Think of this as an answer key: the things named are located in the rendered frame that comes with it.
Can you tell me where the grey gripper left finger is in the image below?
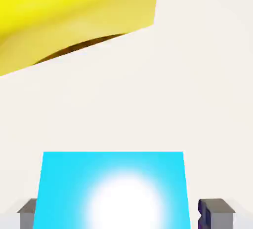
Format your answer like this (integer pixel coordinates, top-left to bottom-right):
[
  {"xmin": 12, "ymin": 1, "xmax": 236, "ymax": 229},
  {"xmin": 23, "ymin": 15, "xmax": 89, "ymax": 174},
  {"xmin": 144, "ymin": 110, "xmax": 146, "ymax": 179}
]
[{"xmin": 0, "ymin": 198, "xmax": 38, "ymax": 229}]

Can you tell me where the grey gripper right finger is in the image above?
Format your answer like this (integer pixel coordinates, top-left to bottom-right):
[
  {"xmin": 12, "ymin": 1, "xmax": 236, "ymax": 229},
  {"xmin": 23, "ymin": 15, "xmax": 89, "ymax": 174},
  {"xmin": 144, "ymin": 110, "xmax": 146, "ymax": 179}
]
[{"xmin": 197, "ymin": 198, "xmax": 253, "ymax": 229}]

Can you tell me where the small cyan cube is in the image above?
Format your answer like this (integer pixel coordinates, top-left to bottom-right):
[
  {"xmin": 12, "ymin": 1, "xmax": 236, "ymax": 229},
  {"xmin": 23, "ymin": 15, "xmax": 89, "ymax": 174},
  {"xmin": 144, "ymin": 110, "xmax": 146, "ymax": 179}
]
[{"xmin": 32, "ymin": 151, "xmax": 191, "ymax": 229}]

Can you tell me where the large yellow box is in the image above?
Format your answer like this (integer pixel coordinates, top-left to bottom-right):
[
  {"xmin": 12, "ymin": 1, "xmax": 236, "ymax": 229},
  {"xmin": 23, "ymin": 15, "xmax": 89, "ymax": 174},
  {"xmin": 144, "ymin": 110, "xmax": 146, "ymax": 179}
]
[{"xmin": 0, "ymin": 0, "xmax": 160, "ymax": 76}]

